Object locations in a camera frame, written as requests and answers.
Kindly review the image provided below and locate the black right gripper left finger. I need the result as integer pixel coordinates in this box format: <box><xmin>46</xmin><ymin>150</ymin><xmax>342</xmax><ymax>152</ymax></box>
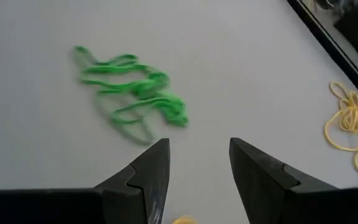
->
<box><xmin>0</xmin><ymin>138</ymin><xmax>171</xmax><ymax>224</ymax></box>

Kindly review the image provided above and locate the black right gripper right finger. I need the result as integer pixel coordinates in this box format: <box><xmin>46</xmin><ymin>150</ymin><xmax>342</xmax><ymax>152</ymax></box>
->
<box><xmin>229</xmin><ymin>137</ymin><xmax>358</xmax><ymax>224</ymax></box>

